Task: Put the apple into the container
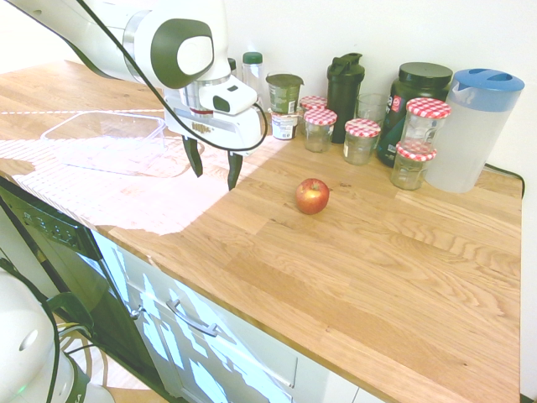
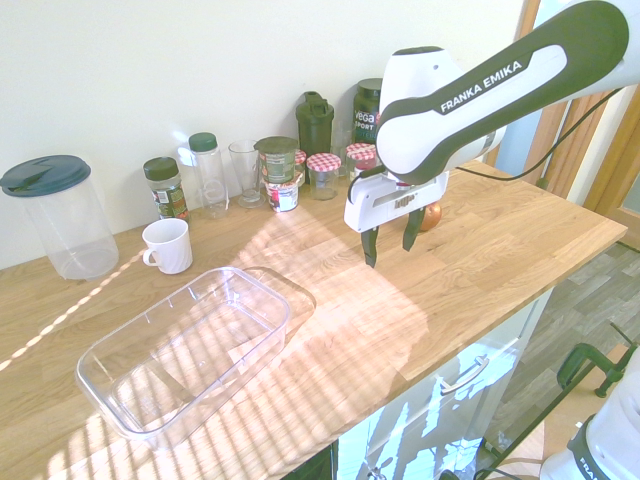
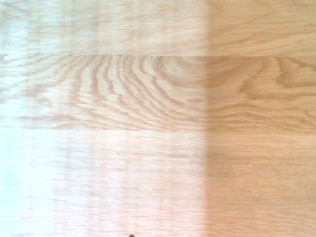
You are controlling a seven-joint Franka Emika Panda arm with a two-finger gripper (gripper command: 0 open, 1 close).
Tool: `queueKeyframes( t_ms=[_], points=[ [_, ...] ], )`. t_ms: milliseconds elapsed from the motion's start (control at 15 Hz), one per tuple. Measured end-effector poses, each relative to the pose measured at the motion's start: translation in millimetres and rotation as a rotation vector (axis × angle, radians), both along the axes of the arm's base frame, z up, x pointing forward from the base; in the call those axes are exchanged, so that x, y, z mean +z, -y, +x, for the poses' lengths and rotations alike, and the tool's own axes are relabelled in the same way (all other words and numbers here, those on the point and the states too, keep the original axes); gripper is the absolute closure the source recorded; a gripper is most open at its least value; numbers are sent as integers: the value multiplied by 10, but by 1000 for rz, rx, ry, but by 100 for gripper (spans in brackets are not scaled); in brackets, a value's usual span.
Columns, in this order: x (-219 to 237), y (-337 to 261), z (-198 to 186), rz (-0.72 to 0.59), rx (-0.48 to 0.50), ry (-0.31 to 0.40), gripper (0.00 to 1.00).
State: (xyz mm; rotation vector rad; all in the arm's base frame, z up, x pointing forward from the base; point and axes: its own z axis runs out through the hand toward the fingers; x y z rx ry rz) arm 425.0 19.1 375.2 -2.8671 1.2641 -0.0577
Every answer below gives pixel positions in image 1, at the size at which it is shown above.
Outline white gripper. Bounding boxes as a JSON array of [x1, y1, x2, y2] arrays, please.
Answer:
[[163, 89, 269, 192]]

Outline red apple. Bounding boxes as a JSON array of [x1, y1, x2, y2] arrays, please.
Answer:
[[295, 177, 331, 216]]

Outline clear plastic container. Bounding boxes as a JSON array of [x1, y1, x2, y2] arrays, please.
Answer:
[[39, 109, 169, 171]]

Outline white yogurt cup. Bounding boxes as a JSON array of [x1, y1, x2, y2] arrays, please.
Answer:
[[269, 110, 301, 141]]

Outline dark green yogurt cup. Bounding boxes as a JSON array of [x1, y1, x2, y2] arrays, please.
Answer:
[[265, 73, 305, 115]]

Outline clear bottle green cap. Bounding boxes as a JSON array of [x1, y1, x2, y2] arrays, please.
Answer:
[[242, 51, 267, 111]]

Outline small jar red checked lid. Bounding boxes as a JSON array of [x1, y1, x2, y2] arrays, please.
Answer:
[[342, 118, 382, 166], [298, 95, 329, 136], [389, 142, 438, 191], [303, 108, 338, 154]]

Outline black shaker bottle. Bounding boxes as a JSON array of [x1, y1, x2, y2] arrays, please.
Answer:
[[326, 52, 365, 145]]

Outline clear drinking glass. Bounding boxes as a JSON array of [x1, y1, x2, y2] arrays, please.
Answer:
[[356, 92, 389, 127]]

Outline white cabinet drawer front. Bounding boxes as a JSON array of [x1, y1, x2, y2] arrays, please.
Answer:
[[91, 229, 381, 403]]

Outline tall jar red checked lid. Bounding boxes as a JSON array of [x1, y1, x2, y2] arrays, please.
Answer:
[[399, 97, 453, 154]]

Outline black protein powder tub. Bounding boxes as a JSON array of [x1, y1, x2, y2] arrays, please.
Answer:
[[376, 61, 455, 169]]

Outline clear pitcher light blue lid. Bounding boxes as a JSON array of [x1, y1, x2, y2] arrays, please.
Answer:
[[424, 68, 526, 194]]

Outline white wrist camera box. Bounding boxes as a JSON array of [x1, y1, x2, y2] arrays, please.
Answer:
[[211, 79, 259, 117]]

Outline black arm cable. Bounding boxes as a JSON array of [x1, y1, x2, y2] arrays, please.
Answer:
[[77, 0, 269, 153]]

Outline silver drawer handle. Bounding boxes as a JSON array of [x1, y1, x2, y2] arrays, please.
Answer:
[[164, 298, 220, 338]]

